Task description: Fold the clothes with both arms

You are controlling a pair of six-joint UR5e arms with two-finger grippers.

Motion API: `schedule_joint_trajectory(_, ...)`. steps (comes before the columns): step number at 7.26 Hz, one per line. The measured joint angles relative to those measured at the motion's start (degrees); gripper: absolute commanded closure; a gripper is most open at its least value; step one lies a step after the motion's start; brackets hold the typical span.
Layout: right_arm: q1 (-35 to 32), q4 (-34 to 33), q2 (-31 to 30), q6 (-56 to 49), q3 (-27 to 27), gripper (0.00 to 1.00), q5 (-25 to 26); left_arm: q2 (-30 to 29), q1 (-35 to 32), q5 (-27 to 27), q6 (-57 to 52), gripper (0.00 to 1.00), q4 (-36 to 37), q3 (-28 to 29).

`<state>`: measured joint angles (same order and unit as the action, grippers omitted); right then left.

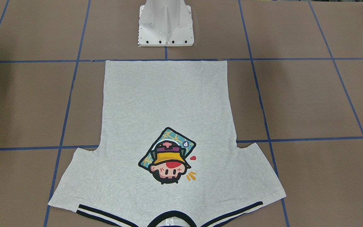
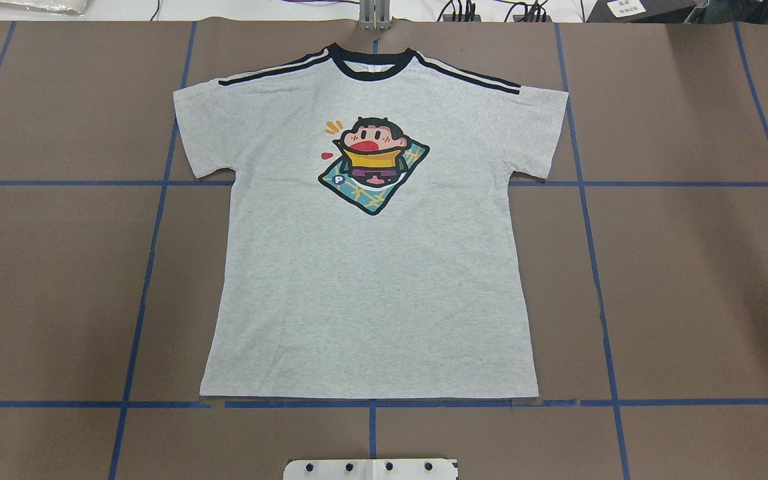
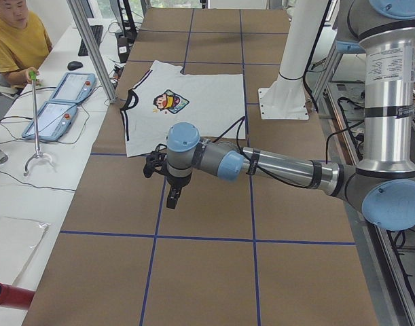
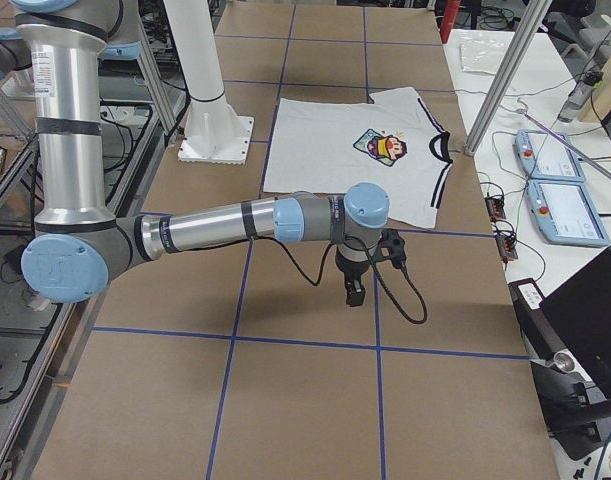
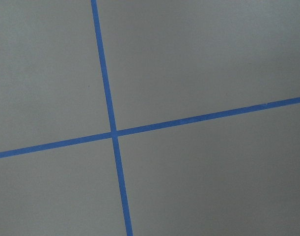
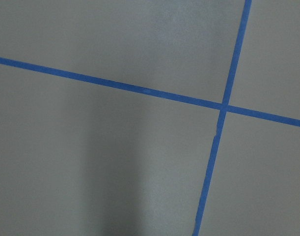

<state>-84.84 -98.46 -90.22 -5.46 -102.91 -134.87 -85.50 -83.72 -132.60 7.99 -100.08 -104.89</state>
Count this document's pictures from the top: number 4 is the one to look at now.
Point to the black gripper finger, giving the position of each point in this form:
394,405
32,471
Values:
355,293

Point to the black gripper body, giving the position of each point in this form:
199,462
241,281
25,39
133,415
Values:
351,274

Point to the grey cartoon print t-shirt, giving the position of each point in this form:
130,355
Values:
393,141

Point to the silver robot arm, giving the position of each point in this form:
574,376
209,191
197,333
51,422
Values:
15,58
80,246

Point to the lower orange circuit board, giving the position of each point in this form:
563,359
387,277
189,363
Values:
506,245

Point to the orange circuit board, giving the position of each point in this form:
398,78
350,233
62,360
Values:
506,245
495,208

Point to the upper orange circuit board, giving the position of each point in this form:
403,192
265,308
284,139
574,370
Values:
495,208

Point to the lower blue teach pendant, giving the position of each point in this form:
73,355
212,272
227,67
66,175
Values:
565,214

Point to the blue teach pendant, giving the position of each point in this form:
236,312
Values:
565,214
543,157

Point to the upper blue teach pendant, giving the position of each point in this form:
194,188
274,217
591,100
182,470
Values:
543,157

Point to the black laptop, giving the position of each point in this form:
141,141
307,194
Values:
579,311

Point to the clear plastic bag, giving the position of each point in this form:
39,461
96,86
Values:
481,56

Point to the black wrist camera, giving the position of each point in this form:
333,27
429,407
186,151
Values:
391,247

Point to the white central pedestal column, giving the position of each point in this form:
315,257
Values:
213,132

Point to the aluminium frame post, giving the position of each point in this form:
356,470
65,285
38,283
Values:
534,13

